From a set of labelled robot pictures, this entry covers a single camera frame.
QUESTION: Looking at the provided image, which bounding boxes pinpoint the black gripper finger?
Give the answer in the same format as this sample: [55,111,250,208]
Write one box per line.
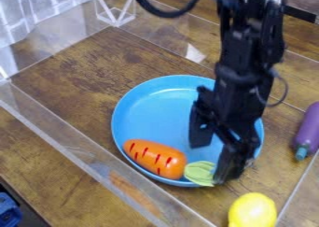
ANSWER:
[214,138,254,185]
[188,104,215,149]

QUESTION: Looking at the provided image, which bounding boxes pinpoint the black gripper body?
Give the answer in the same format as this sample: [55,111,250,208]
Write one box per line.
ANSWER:
[194,64,274,149]

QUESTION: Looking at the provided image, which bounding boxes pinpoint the blue plastic plate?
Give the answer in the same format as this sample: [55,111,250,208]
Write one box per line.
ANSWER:
[110,74,266,188]

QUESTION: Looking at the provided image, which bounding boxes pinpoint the orange toy carrot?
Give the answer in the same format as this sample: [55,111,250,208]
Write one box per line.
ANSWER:
[122,139,216,187]

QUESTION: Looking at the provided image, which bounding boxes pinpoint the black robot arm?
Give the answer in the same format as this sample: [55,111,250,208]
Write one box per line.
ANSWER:
[188,0,286,184]

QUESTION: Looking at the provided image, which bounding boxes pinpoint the purple toy eggplant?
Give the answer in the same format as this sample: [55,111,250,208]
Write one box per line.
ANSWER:
[294,101,319,161]

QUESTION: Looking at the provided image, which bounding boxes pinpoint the yellow toy lemon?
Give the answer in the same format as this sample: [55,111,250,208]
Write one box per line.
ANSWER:
[228,192,277,227]

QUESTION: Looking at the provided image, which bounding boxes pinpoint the blue object at corner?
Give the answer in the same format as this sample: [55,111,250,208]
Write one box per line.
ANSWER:
[0,192,23,227]

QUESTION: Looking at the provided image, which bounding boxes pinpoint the black cable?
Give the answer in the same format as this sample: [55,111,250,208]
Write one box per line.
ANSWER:
[128,0,204,19]

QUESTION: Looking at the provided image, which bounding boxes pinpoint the clear acrylic corner bracket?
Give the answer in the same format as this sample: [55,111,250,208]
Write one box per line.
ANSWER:
[95,0,136,27]

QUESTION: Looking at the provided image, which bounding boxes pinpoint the clear acrylic enclosure wall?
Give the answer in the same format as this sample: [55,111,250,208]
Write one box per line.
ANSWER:
[0,0,319,227]

